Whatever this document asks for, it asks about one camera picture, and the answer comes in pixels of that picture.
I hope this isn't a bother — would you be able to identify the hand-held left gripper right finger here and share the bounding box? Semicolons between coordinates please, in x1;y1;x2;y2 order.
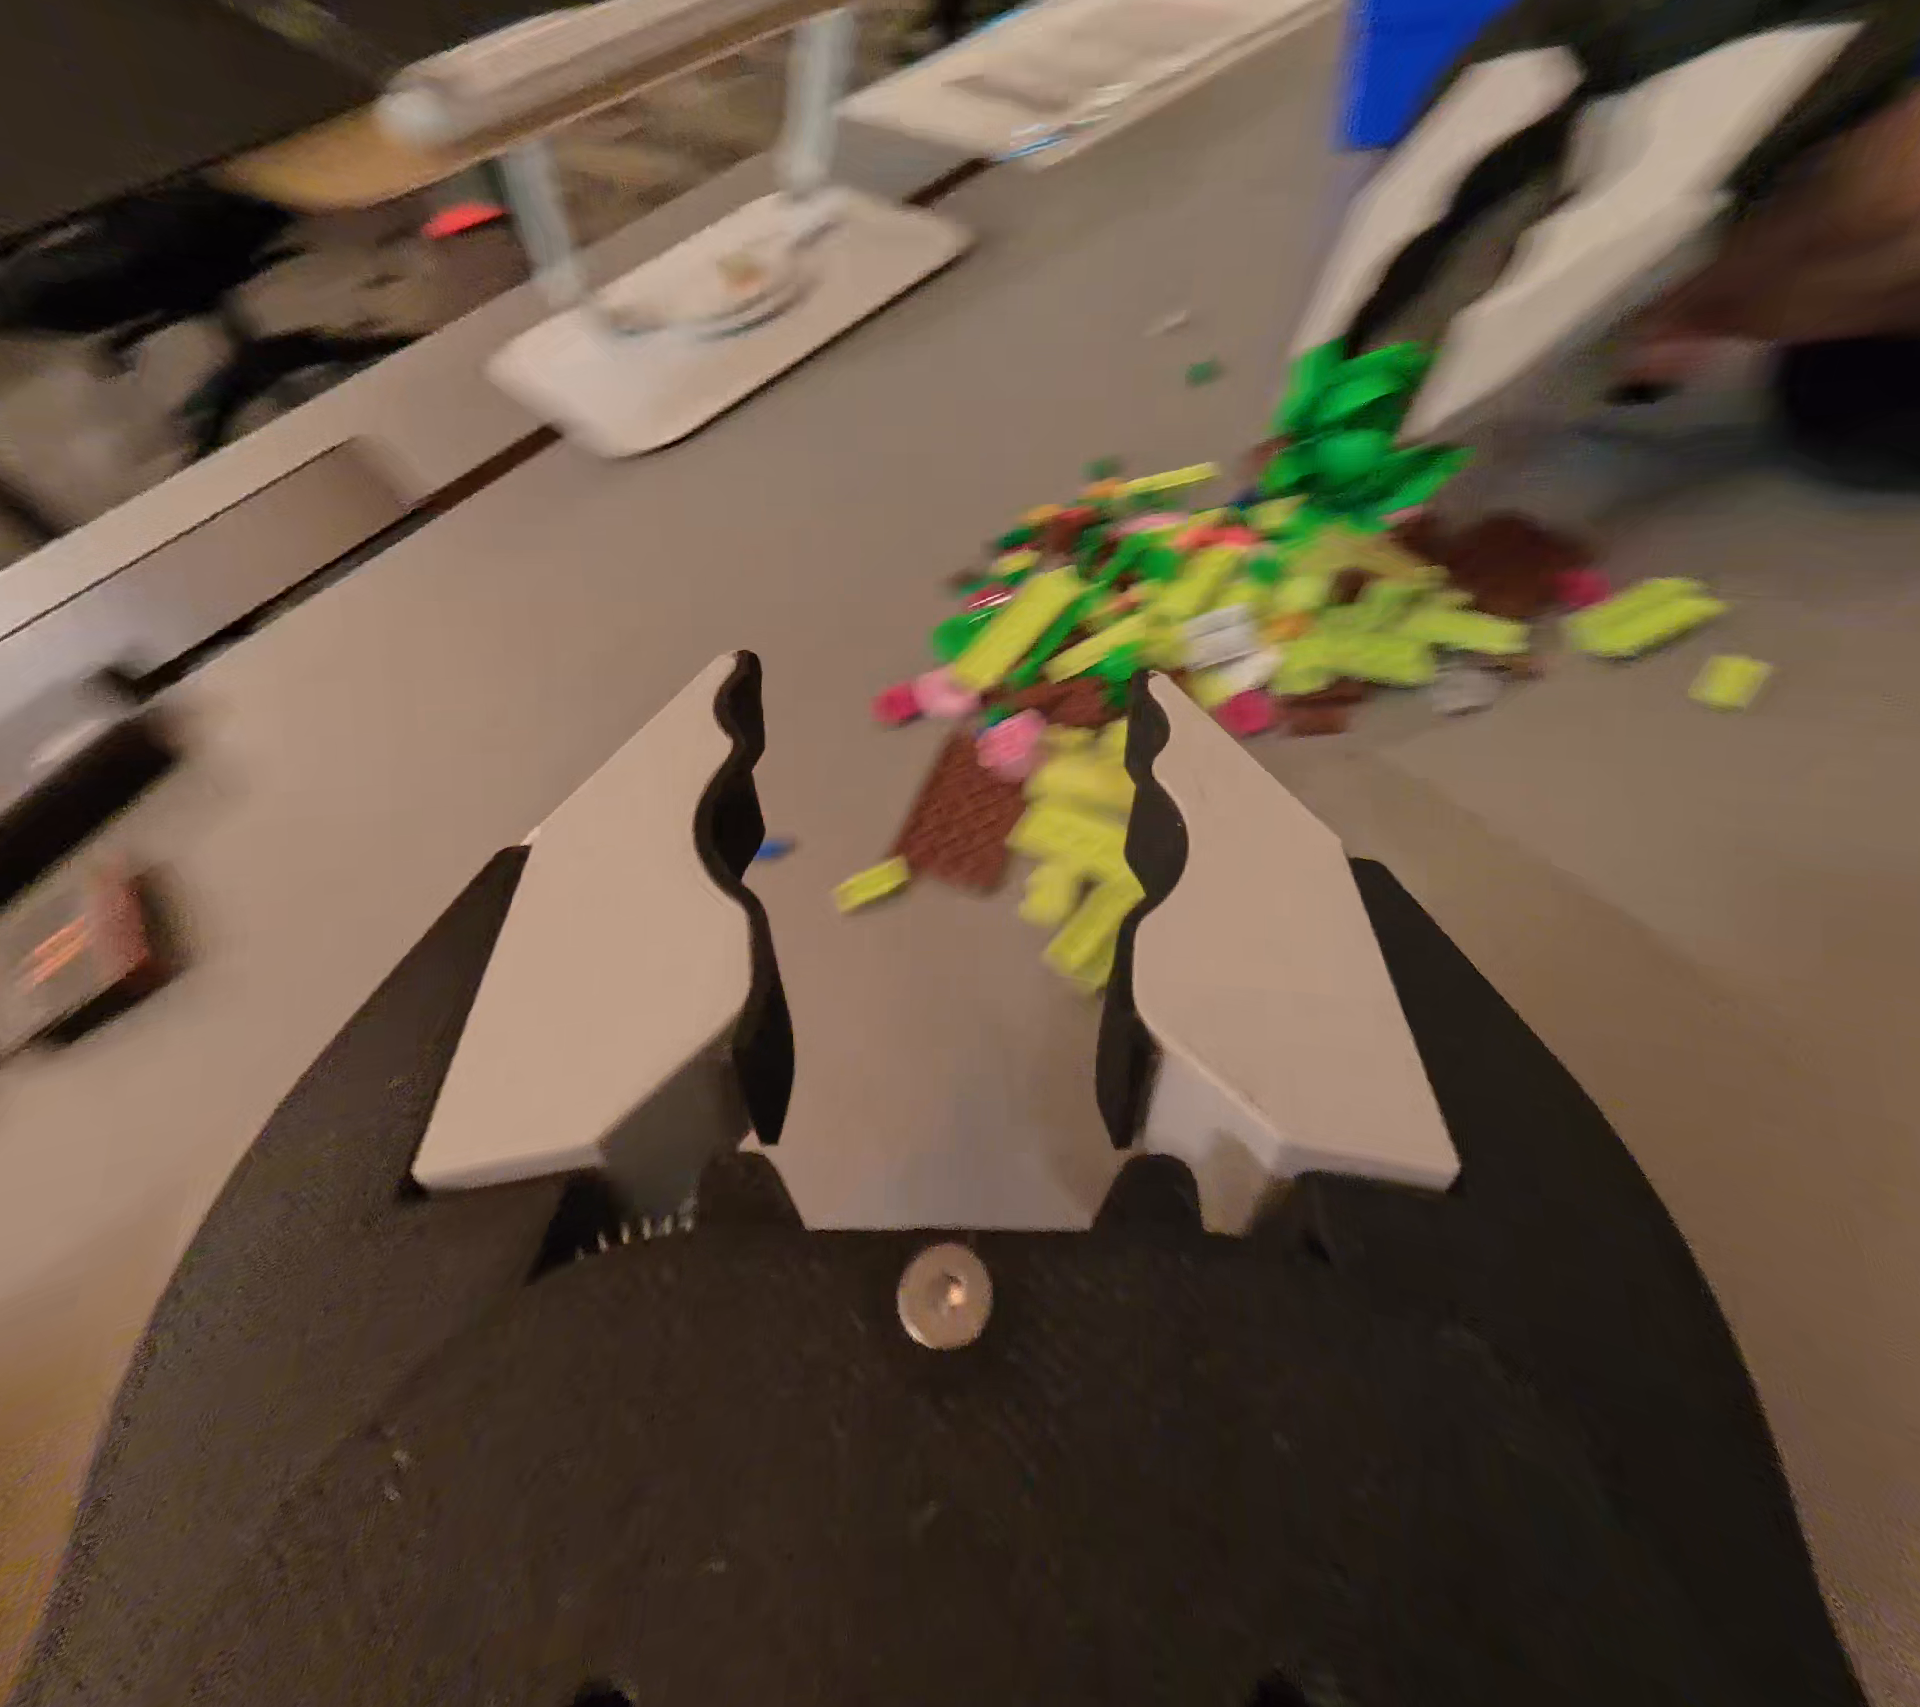
1094;670;1464;1237

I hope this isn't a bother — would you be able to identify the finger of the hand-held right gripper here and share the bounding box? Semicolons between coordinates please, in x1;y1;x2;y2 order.
1290;46;1589;358
1399;23;1866;444

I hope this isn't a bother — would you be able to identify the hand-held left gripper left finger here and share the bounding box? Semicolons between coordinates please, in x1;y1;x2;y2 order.
412;647;798;1200

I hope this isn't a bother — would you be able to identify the green leafy brick plant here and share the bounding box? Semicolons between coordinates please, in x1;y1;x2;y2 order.
1256;338;1475;536

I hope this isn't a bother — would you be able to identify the pile of small toy bricks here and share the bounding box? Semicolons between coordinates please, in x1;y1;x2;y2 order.
832;462;1783;1000

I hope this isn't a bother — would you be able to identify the person's right hand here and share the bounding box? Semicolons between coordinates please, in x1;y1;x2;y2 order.
1622;98;1920;392

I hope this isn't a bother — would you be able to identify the laminated paper sheet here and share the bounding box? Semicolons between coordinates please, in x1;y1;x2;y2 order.
839;0;1348;164

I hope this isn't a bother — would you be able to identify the brown toy brick plate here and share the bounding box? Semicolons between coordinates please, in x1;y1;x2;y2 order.
897;733;1039;895
1408;514;1597;622

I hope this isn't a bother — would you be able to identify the lime ridged toy brick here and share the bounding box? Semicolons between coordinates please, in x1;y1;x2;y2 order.
1559;577;1730;661

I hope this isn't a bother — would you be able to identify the black flat power box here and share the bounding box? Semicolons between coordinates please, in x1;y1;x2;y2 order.
0;709;183;908

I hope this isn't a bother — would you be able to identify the white desk lamp stand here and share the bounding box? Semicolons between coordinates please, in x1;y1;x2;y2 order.
378;0;980;462

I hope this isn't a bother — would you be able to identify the black camera battery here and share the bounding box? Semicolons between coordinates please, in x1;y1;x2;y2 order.
0;858;177;1060

